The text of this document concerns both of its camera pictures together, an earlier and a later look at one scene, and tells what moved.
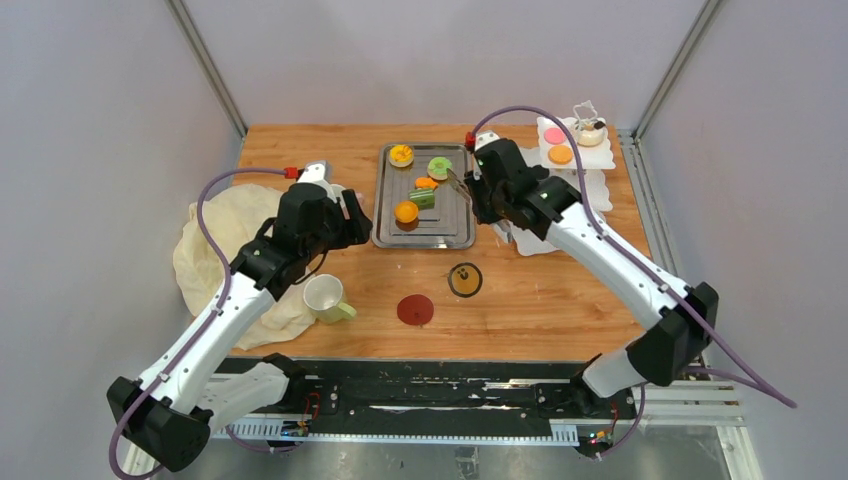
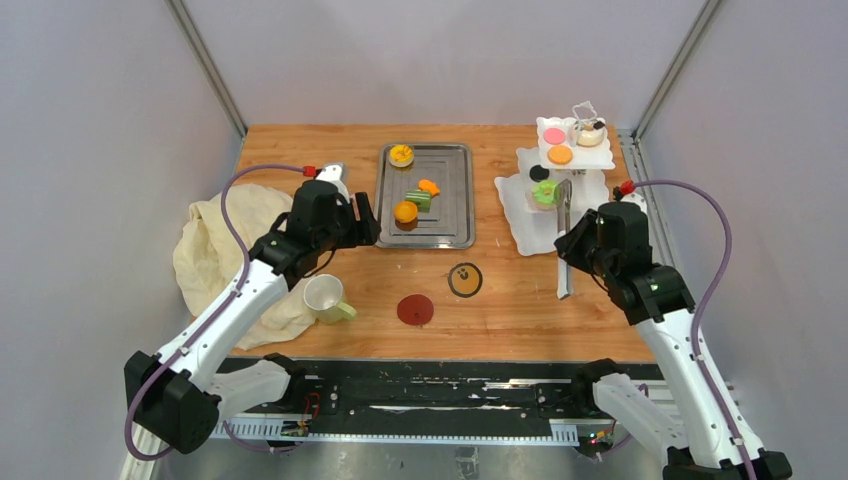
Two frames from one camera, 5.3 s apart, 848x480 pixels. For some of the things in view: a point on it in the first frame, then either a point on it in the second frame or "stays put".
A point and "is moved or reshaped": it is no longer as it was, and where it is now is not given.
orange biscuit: [560, 155] stays put
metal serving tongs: [459, 185] → [564, 206]
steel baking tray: [416, 204] stays put
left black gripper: [353, 230] stays put
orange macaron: [406, 211] stays put
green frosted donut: [437, 168] is moved or reshaped
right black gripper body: [488, 204] → [583, 248]
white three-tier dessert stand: [556, 151] stays put
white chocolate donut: [590, 134] stays put
